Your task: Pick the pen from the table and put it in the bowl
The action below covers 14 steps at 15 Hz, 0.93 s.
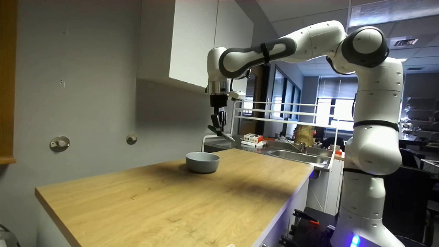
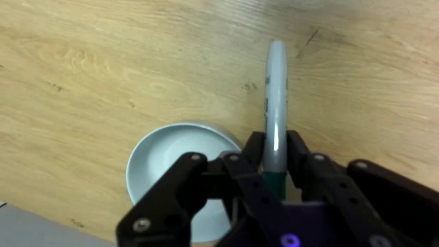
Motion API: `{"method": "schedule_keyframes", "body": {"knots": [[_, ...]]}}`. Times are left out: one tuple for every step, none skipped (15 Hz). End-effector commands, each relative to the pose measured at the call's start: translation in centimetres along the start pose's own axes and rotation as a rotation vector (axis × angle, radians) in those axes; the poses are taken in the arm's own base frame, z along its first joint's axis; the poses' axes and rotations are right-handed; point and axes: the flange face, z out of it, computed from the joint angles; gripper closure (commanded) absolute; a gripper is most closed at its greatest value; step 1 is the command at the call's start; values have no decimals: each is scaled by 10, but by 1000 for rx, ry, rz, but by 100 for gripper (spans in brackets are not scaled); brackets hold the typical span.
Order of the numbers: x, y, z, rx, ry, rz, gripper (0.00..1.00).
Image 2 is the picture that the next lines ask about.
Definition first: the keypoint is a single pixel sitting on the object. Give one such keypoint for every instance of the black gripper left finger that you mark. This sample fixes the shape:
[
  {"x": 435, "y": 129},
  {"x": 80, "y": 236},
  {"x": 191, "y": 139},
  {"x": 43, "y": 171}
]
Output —
[{"x": 165, "y": 210}]

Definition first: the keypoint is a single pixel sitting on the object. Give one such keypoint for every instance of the light blue bowl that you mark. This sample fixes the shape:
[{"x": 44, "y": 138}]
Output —
[{"x": 156, "y": 160}]

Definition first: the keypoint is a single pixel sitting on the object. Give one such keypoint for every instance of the grey pen with green cap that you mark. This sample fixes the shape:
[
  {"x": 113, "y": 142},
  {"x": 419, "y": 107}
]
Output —
[{"x": 276, "y": 91}]

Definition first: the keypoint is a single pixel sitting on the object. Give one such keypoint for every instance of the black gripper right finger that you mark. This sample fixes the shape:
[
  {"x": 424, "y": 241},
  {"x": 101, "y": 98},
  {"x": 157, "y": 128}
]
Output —
[{"x": 389, "y": 201}]

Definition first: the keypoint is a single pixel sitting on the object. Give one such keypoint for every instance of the flat grey panel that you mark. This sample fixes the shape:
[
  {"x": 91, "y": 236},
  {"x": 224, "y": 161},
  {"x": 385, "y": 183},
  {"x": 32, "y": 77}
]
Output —
[{"x": 36, "y": 228}]

